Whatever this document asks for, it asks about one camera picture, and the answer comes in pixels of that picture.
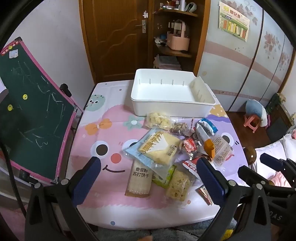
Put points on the cartoon monster tablecloth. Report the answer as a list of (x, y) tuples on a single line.
[(104, 129)]

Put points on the floral wardrobe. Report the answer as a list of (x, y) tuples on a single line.
[(231, 69)]

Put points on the wooden corner shelf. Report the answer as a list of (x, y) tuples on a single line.
[(203, 34)]

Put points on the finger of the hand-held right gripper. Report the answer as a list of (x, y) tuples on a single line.
[(251, 173), (270, 160)]

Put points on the white pink bedding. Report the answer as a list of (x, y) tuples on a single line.
[(281, 179)]

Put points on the white plastic bin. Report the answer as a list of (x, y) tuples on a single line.
[(161, 92)]

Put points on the pink stool with cushion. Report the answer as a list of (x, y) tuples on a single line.
[(254, 107)]

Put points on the stack of books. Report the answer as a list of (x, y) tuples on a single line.
[(166, 62)]

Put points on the tape roll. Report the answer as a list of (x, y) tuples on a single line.
[(191, 7)]

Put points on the brown wooden door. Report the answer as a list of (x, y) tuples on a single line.
[(111, 46)]

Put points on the small brown sachet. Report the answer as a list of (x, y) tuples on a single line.
[(204, 194)]

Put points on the pink basket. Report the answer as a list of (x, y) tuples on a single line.
[(178, 42)]

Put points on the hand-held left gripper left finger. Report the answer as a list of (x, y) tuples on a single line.
[(89, 178)]

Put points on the red silver candy packet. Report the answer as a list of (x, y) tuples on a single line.
[(190, 146)]

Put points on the noodle crisp packet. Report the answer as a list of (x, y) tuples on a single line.
[(179, 186)]

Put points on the white bottle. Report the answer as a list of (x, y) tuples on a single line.
[(183, 5)]

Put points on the sandwich bread packet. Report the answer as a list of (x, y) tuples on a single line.
[(157, 148)]

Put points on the brown wooden ball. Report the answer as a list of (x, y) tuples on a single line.
[(251, 154)]

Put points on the clear printed snack packet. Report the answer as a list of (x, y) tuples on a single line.
[(220, 148)]

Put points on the green snack packet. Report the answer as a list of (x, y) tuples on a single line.
[(165, 179)]

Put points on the green chalkboard pink frame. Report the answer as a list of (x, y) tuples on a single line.
[(34, 104)]

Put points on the beige cracker packet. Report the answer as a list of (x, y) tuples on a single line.
[(138, 180)]

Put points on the pink plastic stool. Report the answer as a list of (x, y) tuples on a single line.
[(251, 122)]

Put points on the black easel clamp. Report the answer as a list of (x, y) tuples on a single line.
[(66, 90)]

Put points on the red nut snack packet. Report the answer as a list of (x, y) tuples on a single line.
[(189, 165)]

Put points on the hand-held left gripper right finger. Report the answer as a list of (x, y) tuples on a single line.
[(210, 180)]

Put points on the wall poster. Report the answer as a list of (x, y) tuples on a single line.
[(233, 20)]

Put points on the dark wooden cabinet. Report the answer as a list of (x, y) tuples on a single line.
[(279, 122)]

